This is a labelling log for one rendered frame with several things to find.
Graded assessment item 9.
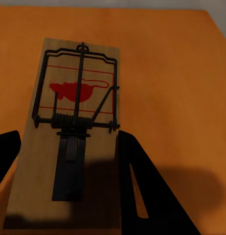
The mousetrap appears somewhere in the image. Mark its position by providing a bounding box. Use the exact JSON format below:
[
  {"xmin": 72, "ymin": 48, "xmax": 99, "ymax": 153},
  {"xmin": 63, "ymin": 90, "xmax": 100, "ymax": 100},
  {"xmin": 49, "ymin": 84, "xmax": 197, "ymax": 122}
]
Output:
[{"xmin": 3, "ymin": 37, "xmax": 120, "ymax": 229}]

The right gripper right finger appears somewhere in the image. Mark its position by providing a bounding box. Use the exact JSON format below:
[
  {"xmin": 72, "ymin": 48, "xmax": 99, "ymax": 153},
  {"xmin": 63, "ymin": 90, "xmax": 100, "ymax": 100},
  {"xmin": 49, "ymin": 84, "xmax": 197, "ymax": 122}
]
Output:
[{"xmin": 118, "ymin": 130, "xmax": 201, "ymax": 235}]

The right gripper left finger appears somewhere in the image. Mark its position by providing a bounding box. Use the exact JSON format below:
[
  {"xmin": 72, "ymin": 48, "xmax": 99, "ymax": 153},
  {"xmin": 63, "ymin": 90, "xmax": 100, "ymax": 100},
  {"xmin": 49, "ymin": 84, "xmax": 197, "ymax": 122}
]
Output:
[{"xmin": 0, "ymin": 130, "xmax": 22, "ymax": 183}]

